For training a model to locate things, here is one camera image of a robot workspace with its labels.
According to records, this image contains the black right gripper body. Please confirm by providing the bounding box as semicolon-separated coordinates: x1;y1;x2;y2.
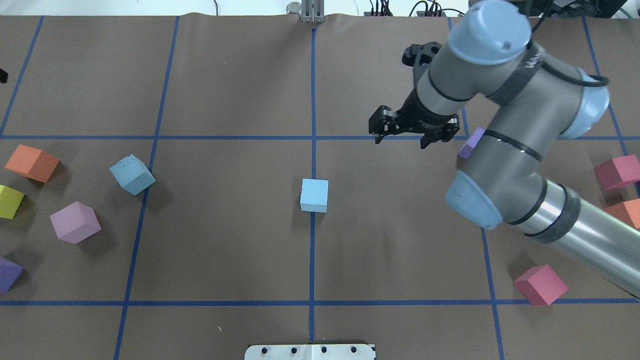
398;89;460;135

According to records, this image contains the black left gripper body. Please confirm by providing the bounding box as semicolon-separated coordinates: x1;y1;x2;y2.
0;69;9;84

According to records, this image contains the yellow foam block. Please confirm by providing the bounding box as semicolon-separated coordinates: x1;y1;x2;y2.
0;185;25;219

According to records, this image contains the aluminium frame post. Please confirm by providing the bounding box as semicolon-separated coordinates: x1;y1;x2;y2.
299;0;326;24

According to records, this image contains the blue foam block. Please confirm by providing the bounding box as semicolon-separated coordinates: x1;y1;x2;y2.
109;153;156;196
299;178;329;214

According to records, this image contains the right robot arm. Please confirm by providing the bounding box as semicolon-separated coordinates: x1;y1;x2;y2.
368;0;640;297

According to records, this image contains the orange foam block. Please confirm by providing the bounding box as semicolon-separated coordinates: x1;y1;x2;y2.
5;144;60;183
603;198;640;230

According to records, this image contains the orange foam block left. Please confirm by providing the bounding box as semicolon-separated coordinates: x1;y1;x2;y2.
5;144;60;183

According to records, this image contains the purple foam block right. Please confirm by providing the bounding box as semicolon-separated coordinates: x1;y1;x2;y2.
457;127;485;160

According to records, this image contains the magenta foam block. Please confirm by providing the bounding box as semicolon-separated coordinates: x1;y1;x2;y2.
513;264;569;306
594;155;640;191

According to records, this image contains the purple foam block left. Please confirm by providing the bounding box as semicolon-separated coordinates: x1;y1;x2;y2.
0;257;24;294

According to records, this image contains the orange foam block right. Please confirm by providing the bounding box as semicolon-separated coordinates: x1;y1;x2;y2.
603;198;640;230

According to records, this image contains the magenta foam block far right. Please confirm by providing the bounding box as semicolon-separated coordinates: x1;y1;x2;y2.
594;155;640;191

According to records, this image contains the small metal cylinder weight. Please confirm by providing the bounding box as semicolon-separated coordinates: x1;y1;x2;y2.
285;1;303;15

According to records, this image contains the magenta foam block near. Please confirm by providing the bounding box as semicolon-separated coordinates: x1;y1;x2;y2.
513;264;569;306

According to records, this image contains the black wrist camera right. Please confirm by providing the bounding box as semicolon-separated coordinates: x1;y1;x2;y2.
401;41;442;70

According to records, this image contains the light pink foam block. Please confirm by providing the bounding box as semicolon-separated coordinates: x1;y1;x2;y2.
50;202;102;244

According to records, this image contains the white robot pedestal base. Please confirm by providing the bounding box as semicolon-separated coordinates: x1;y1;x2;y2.
244;343;377;360

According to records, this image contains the purple foam block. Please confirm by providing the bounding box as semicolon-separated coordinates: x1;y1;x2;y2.
457;127;485;160
0;257;24;294

